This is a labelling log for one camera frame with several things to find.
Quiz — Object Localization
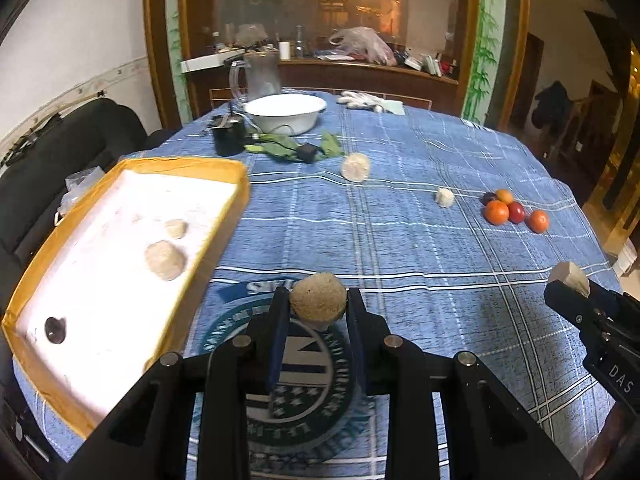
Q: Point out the flat white box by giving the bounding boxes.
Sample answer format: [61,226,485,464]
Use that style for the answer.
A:
[180,52,236,74]

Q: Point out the white bucket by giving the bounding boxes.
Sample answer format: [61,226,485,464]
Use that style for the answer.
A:
[611,240,640,277]

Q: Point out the black sofa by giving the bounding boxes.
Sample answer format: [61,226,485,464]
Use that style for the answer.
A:
[0,97,173,281]

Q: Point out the blue plaid tablecloth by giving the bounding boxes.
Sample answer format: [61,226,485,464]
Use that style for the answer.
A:
[15,90,626,480]

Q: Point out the person's right forearm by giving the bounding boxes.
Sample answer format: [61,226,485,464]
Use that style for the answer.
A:
[582,400,640,480]

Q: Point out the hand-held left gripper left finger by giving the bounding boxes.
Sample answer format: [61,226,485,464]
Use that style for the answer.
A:
[57,287,293,480]

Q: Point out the pale beige wedge piece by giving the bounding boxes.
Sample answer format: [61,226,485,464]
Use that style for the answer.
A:
[548,261,592,297]

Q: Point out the white work gloves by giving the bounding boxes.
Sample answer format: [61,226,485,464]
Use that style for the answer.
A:
[337,90,388,112]

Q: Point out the tan rough round ball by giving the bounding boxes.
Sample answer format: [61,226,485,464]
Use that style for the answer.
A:
[289,272,348,331]

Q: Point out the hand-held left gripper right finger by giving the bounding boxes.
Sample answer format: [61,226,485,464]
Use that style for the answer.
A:
[345,287,583,480]

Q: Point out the brown wooden door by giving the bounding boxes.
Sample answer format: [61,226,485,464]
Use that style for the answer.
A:
[524,32,547,128]

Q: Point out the dark round plum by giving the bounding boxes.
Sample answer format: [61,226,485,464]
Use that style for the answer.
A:
[44,316,68,345]

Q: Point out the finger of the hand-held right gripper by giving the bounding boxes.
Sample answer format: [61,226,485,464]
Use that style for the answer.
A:
[544,280,608,333]

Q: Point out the clear glass pitcher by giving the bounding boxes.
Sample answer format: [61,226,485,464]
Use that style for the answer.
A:
[228,52,282,103]

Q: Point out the wooden glass-front cabinet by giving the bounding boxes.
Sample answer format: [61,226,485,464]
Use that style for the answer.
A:
[142,0,531,128]

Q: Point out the medium beige round lump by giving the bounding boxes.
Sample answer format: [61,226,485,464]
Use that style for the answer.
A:
[144,240,186,282]

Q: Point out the translucent plastic bag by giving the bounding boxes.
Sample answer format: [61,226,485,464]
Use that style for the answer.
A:
[328,26,398,66]

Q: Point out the white enamel basin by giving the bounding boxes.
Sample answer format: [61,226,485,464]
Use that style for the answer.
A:
[243,94,328,136]

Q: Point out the yellow cardboard box white inside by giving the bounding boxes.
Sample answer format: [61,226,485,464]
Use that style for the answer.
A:
[2,156,251,438]

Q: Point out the crumpled clear plastic bag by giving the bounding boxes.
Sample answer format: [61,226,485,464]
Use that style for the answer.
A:
[57,166,107,216]

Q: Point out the large beige round lump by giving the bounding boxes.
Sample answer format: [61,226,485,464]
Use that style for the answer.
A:
[341,153,372,183]

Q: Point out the green leafy stems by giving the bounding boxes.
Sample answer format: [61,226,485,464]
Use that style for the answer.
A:
[244,131,343,162]

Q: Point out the black cup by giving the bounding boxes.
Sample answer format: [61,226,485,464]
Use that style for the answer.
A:
[212,115,247,157]

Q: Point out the dark hanging jacket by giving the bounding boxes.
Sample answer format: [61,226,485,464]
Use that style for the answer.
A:
[531,81,572,133]

